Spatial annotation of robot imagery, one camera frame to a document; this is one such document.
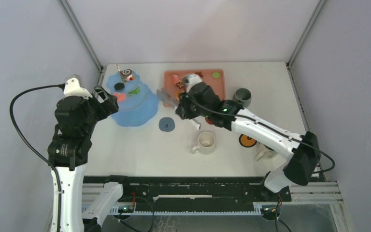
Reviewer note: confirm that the green round macaron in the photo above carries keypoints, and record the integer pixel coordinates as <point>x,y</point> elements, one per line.
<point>216,75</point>

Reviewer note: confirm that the metal serving tongs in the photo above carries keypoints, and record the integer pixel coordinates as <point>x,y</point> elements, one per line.
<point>164,96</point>

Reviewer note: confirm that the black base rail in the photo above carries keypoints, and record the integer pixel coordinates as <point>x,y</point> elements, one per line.
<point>188,194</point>

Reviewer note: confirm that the orange glazed donut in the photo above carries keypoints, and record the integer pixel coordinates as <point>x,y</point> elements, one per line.
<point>178,94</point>

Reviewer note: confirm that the iced star cookie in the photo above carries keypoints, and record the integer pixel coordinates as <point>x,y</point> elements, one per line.
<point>180,84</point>

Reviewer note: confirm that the blue-grey round coaster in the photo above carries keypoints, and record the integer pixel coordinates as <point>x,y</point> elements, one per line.
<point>166,124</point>

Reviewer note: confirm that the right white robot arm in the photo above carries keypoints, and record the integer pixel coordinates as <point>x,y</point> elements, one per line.
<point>300,151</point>

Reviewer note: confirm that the blue three-tier cake stand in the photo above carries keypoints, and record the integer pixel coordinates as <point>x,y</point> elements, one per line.
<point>136,110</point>

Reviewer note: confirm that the pink cake slice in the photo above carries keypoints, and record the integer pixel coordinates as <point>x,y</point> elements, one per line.
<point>175,79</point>

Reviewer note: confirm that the green swirl roll cake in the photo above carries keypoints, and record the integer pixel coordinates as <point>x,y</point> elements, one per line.
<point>134,91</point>

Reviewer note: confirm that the dark green ceramic mug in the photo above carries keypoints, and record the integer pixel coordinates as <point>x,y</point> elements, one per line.
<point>242,96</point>

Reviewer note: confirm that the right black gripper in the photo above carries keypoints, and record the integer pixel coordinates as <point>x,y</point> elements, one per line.
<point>183,109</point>

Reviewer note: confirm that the light pink swirl roll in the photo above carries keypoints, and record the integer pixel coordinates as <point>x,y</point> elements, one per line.
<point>120,96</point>

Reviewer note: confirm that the brown swirl roll cake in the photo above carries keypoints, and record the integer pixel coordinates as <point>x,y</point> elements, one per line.
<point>127,75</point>

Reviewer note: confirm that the orange round coaster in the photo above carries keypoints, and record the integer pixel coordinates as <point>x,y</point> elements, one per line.
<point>247,141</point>

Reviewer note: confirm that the red round coaster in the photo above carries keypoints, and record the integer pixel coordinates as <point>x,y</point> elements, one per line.
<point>208,121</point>

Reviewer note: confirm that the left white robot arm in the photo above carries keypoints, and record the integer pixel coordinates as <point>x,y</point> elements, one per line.
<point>68,155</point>

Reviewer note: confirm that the floral mug green inside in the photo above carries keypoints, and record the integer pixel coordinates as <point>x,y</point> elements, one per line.
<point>264,152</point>

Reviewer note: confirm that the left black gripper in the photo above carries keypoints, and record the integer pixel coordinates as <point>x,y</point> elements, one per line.
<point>108,106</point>

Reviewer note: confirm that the pink dessert tray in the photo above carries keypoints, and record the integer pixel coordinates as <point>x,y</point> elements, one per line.
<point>218,85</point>

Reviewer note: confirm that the black round cookie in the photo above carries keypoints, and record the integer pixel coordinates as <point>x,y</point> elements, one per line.
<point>118,87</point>

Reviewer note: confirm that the cream ceramic mug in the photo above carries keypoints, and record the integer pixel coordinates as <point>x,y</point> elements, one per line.
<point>206,144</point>

